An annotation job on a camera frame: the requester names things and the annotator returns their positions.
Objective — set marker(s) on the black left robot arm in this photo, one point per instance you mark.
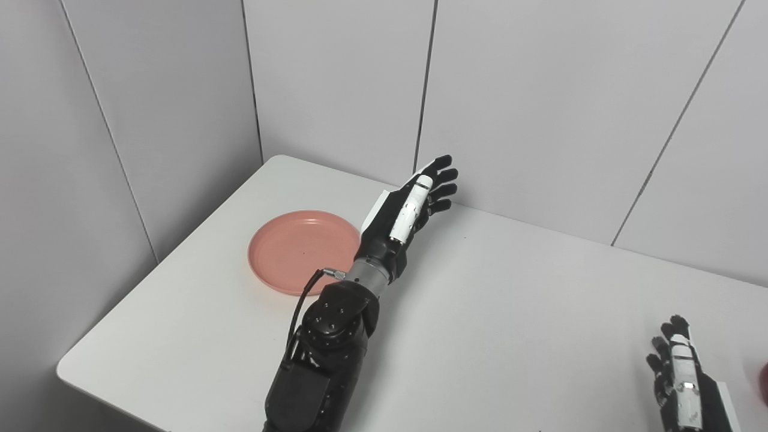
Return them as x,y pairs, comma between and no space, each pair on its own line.
324,372

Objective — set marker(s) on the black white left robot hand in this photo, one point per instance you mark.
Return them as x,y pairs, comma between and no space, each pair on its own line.
381,240

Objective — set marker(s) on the pink round plate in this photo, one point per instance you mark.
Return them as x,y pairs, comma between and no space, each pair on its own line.
300,249

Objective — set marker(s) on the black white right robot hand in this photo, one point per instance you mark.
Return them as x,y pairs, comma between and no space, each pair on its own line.
711,402

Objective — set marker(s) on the red apple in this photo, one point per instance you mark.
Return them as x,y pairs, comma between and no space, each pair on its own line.
764,384

